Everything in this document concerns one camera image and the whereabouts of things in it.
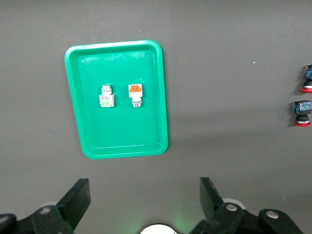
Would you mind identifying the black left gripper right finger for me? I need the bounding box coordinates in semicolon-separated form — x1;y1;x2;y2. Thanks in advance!
192;177;304;234

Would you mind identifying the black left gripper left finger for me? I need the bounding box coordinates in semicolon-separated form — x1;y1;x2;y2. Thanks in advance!
0;178;92;234

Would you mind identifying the green push button green block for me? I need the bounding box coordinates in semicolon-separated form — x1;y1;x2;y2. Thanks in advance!
98;83;116;108

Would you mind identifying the orange-capped white switch block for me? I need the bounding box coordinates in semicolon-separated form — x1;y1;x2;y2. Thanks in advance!
127;83;143;108

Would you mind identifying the green plastic tray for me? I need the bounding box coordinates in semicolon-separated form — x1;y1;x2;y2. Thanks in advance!
64;39;169;160

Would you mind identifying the red mushroom push button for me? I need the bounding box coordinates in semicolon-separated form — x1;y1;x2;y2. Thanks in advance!
292;100;312;128
300;64;312;94

